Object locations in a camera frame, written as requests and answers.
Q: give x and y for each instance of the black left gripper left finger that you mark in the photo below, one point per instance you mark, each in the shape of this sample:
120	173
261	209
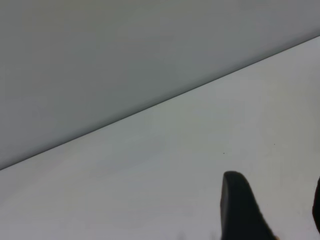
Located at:
237	212

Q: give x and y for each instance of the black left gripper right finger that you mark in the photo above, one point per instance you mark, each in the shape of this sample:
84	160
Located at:
317	205

